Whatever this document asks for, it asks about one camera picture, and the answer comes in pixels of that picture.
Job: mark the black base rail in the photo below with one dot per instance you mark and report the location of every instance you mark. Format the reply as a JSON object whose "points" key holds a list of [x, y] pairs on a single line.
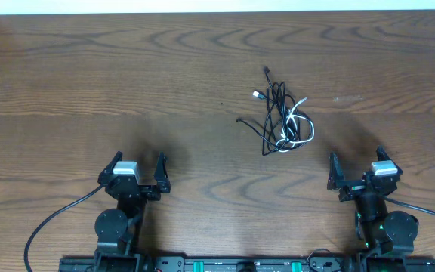
{"points": [[180, 264]]}

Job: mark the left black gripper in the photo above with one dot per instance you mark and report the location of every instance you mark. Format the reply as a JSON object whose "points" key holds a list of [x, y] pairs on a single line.
{"points": [[142, 190]]}

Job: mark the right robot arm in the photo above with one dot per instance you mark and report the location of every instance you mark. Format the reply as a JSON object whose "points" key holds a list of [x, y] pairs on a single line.
{"points": [[388, 236]]}

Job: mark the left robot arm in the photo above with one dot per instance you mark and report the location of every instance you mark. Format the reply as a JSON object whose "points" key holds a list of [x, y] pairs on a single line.
{"points": [[118, 229]]}

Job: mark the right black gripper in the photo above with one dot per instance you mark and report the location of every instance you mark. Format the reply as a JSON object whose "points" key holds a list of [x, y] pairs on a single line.
{"points": [[359, 189]]}

